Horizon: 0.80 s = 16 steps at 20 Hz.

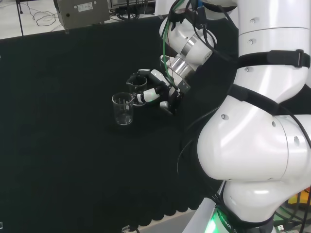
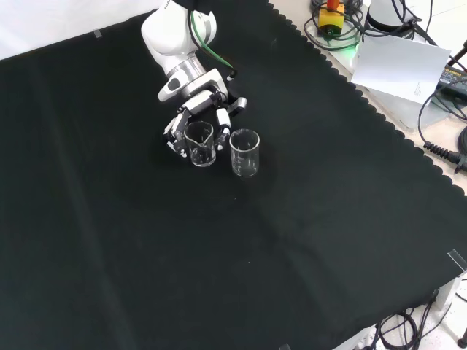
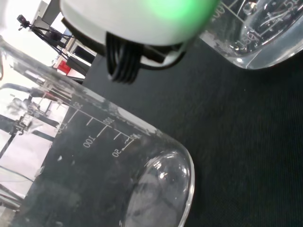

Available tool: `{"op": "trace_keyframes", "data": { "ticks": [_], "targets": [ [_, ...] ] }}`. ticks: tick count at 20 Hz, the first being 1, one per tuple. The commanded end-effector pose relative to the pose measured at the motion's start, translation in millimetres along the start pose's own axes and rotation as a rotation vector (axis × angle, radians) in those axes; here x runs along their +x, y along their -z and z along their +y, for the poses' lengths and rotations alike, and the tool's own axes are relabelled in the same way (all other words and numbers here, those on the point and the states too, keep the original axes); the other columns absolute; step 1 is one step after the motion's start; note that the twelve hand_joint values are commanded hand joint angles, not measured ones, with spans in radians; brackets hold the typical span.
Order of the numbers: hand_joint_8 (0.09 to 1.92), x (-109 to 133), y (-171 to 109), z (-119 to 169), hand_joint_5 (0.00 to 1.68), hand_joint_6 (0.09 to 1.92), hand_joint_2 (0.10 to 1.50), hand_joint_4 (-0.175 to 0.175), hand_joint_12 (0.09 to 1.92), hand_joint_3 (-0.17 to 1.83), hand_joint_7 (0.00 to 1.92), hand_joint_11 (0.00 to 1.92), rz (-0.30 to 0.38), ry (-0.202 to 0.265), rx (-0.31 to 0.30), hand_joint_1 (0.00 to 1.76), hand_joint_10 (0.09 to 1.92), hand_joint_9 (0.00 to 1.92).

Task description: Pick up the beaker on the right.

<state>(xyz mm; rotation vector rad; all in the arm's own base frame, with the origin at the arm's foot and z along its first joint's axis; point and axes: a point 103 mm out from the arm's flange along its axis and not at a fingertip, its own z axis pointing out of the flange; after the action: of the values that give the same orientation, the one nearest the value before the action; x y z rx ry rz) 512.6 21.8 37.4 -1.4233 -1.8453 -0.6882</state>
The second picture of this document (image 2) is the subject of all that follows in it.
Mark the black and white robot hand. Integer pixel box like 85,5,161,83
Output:
157,68,249,158

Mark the clear glass beaker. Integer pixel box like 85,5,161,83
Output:
228,128,261,178
183,121,219,168

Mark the black table cloth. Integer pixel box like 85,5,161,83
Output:
0,0,467,350

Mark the yellow stop button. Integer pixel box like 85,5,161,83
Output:
318,0,346,37

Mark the pale white board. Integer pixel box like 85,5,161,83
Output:
350,34,452,106

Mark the grey box under board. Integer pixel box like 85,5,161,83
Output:
355,82,452,131

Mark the black power supply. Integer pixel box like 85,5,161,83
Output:
436,61,467,98

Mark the black tripod pole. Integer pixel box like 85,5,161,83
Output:
447,45,467,67

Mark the grey table leg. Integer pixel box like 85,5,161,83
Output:
432,276,467,311

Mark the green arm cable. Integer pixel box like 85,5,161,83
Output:
188,9,239,82

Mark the green bench cable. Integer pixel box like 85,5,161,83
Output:
303,0,366,51

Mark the black cable with ribbed plug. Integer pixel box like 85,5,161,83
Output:
417,89,467,172

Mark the black floor cable bundle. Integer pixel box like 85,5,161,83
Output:
374,304,467,350

